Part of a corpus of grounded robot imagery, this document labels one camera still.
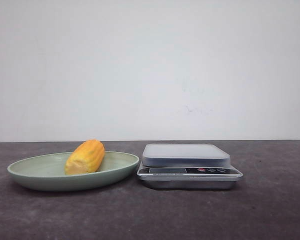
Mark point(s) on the silver digital kitchen scale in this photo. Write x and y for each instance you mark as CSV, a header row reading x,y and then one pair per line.
x,y
187,166

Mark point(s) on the green oval plate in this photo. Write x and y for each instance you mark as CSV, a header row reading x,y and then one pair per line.
x,y
46,172

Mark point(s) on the yellow corn cob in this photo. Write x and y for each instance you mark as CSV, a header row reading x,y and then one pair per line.
x,y
86,158

